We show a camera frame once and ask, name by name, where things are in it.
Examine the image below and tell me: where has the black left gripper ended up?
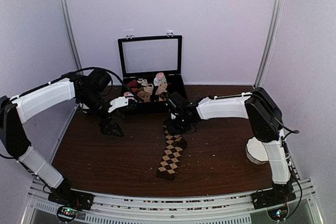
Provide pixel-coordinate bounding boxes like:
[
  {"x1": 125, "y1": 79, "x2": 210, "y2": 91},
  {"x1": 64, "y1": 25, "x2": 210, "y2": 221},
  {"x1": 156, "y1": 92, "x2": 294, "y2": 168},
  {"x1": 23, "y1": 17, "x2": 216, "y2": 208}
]
[{"x1": 78, "y1": 90, "x2": 125, "y2": 137}]

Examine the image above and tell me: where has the brown tan argyle sock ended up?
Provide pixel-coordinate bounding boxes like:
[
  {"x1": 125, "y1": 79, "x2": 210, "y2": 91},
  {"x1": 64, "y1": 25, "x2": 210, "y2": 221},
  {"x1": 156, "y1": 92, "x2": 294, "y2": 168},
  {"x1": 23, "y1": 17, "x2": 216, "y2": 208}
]
[
  {"x1": 156, "y1": 123, "x2": 187, "y2": 181},
  {"x1": 159, "y1": 92, "x2": 169, "y2": 101}
]

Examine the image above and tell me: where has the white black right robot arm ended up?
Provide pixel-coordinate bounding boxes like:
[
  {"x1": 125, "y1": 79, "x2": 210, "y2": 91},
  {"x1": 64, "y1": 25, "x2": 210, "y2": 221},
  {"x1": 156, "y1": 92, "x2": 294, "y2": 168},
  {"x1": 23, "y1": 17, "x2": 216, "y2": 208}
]
[{"x1": 166, "y1": 87, "x2": 298, "y2": 208}]

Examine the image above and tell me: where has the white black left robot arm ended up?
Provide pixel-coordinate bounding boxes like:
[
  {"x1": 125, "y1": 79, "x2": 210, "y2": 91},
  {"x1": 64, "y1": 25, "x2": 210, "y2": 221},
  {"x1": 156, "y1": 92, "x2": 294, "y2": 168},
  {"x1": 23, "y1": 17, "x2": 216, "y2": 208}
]
[{"x1": 1, "y1": 68, "x2": 130, "y2": 205}]

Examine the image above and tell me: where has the beige rolled sock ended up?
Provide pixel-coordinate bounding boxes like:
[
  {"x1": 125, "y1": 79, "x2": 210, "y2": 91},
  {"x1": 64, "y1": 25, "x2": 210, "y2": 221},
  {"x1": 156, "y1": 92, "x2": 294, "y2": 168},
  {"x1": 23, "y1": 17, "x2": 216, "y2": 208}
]
[{"x1": 155, "y1": 82, "x2": 168, "y2": 95}]

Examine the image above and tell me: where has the tan rolled sock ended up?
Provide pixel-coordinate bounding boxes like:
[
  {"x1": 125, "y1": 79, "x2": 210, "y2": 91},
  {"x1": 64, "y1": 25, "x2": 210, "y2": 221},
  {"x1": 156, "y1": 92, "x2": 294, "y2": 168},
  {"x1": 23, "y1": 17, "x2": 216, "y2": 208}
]
[{"x1": 137, "y1": 91, "x2": 151, "y2": 102}]

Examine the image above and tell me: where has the cream rolled sock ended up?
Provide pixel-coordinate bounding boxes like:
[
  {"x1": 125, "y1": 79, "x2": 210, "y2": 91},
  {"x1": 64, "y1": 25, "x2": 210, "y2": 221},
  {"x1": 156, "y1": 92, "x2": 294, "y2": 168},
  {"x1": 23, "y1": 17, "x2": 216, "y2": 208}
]
[{"x1": 137, "y1": 78, "x2": 154, "y2": 95}]

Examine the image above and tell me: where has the pink teal white rolled sock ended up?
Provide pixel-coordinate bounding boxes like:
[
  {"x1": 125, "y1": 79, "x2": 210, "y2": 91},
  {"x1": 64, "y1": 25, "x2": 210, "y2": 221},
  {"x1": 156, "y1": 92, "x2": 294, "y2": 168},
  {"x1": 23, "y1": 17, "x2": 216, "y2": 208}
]
[{"x1": 153, "y1": 72, "x2": 167, "y2": 87}]

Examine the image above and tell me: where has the dark red rolled sock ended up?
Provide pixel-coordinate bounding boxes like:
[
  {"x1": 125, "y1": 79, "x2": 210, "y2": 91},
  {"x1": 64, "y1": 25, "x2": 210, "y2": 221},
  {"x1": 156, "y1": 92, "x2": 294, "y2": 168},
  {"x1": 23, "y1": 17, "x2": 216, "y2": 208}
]
[{"x1": 127, "y1": 79, "x2": 139, "y2": 92}]

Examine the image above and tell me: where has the black box with glass lid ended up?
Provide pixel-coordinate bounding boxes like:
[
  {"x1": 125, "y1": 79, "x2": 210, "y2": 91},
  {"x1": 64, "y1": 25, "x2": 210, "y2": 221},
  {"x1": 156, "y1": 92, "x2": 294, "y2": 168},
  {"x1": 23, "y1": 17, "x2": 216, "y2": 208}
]
[{"x1": 118, "y1": 35, "x2": 187, "y2": 99}]

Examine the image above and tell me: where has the white scalloped bowl right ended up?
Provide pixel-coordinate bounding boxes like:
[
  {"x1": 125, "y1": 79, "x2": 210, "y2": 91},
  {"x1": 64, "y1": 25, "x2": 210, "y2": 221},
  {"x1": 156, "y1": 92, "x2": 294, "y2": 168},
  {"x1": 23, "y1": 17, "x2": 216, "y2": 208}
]
[{"x1": 245, "y1": 137, "x2": 269, "y2": 165}]

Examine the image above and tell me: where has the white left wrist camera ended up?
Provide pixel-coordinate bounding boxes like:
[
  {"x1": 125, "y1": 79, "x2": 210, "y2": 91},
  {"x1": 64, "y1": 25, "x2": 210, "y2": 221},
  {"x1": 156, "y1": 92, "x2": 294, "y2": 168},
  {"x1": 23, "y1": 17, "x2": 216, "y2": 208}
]
[{"x1": 108, "y1": 97, "x2": 137, "y2": 113}]

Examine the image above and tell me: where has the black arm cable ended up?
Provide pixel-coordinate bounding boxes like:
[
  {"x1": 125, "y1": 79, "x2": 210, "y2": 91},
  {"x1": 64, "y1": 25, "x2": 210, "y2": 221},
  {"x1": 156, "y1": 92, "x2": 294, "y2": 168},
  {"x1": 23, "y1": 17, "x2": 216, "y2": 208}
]
[{"x1": 78, "y1": 66, "x2": 137, "y2": 101}]

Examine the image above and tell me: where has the aluminium front rail frame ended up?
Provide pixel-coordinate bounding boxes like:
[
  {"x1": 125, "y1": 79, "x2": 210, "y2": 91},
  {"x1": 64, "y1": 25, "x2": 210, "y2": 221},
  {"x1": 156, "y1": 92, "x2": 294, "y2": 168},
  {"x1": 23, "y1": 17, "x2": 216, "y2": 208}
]
[{"x1": 20, "y1": 178, "x2": 325, "y2": 224}]

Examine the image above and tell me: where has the aluminium left corner post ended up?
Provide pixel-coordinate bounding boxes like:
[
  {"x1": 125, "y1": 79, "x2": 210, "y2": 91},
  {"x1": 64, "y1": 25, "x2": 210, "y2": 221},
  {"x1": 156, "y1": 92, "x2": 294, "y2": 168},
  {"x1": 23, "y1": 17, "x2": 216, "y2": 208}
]
[{"x1": 59, "y1": 0, "x2": 85, "y2": 74}]

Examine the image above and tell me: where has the aluminium corner post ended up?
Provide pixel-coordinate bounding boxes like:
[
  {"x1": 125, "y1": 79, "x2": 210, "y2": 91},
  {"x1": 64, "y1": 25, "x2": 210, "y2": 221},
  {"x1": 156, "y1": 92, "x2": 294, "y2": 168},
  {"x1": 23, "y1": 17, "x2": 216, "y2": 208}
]
[
  {"x1": 59, "y1": 0, "x2": 85, "y2": 74},
  {"x1": 253, "y1": 0, "x2": 284, "y2": 88}
]

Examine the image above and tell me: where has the aluminium right corner post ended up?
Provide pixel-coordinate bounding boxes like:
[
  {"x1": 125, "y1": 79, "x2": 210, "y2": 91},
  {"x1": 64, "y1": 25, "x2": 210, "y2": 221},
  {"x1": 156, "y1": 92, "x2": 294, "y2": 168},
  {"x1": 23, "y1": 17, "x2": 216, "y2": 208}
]
[{"x1": 253, "y1": 0, "x2": 284, "y2": 88}]

